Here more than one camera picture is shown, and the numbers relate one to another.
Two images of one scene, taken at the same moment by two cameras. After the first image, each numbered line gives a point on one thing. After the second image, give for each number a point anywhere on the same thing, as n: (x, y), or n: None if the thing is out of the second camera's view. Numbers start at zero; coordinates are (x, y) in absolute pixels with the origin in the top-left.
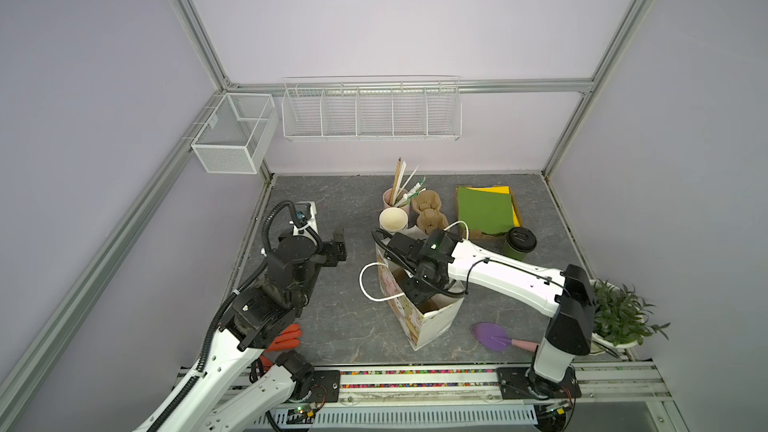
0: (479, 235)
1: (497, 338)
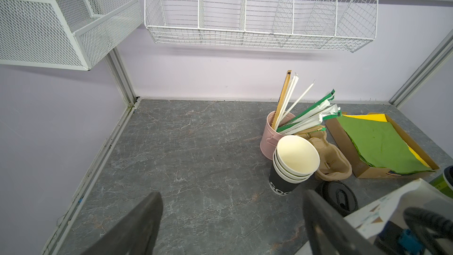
0: (361, 168)
1: None
